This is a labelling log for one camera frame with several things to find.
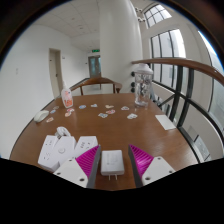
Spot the tall gridded window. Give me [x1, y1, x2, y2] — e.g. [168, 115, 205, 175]
[150, 29, 187, 88]

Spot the large side window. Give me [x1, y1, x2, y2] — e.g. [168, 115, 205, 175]
[198, 31, 224, 131]

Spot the white pump bottle orange label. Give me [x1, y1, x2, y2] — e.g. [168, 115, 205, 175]
[60, 81, 74, 109]

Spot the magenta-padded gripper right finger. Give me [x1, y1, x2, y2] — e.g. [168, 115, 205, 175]
[128, 144, 176, 188]

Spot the beige side door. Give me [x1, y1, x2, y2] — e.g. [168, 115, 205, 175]
[48, 48, 63, 99]

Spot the glass double door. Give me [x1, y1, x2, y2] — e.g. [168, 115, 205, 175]
[87, 55, 102, 78]

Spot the wooden chair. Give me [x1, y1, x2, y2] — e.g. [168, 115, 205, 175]
[69, 76, 123, 96]

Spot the white charger block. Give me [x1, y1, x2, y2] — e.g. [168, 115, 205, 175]
[100, 149, 125, 181]

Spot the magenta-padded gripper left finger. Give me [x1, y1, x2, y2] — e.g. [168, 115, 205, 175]
[53, 144, 102, 189]

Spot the arched upper window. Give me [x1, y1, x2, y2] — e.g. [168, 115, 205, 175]
[143, 3, 173, 28]

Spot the white paper card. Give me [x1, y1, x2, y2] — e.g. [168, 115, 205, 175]
[155, 114, 177, 131]

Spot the wooden-topped black railing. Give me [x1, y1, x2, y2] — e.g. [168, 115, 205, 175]
[130, 57, 224, 164]

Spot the white coiled cable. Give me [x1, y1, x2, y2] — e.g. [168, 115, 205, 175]
[54, 126, 72, 139]

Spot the white power strip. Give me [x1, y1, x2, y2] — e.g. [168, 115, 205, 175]
[37, 134, 78, 173]
[73, 135, 99, 158]

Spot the clear plastic drink bottle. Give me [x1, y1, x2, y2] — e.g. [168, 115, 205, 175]
[134, 63, 154, 108]

